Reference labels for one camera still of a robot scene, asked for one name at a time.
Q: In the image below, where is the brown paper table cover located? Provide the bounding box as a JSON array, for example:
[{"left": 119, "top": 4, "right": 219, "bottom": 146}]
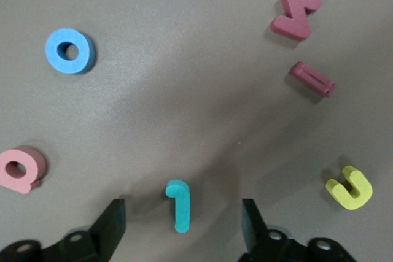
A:
[{"left": 0, "top": 0, "right": 393, "bottom": 262}]

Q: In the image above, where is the dark red foam letter z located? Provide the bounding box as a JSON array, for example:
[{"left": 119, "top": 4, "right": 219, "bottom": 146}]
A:
[{"left": 270, "top": 0, "right": 322, "bottom": 41}]

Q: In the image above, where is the dark red foam bar letter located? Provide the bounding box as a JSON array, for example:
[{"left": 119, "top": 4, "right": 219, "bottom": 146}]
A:
[{"left": 289, "top": 61, "right": 337, "bottom": 98}]

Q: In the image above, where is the pink foam letter a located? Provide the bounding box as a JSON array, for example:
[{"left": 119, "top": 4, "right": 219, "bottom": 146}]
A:
[{"left": 0, "top": 145, "right": 48, "bottom": 195}]

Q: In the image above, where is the yellow foam letter u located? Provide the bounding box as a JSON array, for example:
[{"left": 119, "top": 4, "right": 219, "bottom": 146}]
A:
[{"left": 325, "top": 165, "right": 373, "bottom": 211}]

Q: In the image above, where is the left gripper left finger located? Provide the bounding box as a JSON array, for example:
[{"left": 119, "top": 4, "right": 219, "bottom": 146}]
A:
[{"left": 42, "top": 198, "right": 127, "bottom": 262}]

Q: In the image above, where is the blue foam letter o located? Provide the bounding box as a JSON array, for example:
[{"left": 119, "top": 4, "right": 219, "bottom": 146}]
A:
[{"left": 44, "top": 27, "right": 96, "bottom": 75}]

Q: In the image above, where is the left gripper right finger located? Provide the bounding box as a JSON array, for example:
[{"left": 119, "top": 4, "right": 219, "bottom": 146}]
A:
[{"left": 239, "top": 198, "right": 308, "bottom": 262}]

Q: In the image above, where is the teal foam letter l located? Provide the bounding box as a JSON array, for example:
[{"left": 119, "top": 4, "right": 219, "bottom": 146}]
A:
[{"left": 165, "top": 179, "right": 191, "bottom": 234}]

